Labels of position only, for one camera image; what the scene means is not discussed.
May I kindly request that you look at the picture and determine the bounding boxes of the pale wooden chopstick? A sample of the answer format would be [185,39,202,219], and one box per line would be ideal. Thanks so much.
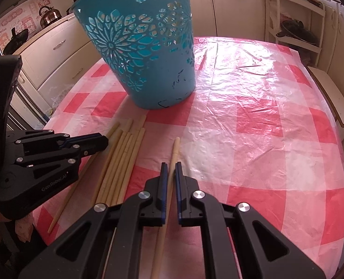
[150,137,181,279]

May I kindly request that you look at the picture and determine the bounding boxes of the pink patterned wall stickers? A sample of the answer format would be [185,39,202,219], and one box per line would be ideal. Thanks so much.
[0,0,51,45]

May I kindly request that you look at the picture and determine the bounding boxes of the pile of pale chopsticks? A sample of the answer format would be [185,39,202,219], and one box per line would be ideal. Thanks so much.
[95,115,148,207]

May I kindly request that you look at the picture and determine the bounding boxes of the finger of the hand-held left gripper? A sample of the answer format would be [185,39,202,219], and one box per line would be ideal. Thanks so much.
[6,130,109,152]
[15,145,109,178]

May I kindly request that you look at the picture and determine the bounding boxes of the cream door cabinet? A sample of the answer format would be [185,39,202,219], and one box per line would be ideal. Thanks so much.
[186,0,267,38]

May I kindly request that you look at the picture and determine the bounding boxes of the black wok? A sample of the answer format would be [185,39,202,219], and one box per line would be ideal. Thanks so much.
[3,27,30,54]

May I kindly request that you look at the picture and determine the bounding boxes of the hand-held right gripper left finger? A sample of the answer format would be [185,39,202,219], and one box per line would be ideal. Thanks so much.
[18,163,169,279]

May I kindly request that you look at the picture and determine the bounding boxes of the bundle of wooden sticks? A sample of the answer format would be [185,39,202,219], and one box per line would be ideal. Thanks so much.
[47,122,121,234]

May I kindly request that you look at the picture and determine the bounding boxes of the cream cabinet with drawers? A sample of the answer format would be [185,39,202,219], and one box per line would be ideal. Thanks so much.
[317,0,344,73]

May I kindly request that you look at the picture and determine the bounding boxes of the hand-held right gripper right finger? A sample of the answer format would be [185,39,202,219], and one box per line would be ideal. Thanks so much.
[175,162,326,279]

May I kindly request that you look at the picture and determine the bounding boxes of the cream drawer cabinet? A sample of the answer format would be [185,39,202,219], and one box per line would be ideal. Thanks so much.
[13,13,103,114]

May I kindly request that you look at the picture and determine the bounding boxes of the red checkered tablecloth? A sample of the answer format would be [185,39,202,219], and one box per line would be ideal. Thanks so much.
[32,36,344,279]

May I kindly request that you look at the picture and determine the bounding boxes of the black pan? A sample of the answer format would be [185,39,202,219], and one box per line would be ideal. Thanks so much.
[276,20,318,45]

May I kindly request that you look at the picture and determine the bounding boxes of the blue perforated plastic basket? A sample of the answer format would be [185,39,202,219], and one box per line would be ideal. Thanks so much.
[71,0,196,110]

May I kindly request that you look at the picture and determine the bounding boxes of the steel kettle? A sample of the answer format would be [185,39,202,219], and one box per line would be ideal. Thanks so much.
[39,6,62,30]

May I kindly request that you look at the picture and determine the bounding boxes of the wooden board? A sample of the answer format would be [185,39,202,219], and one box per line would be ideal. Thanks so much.
[307,65,344,128]

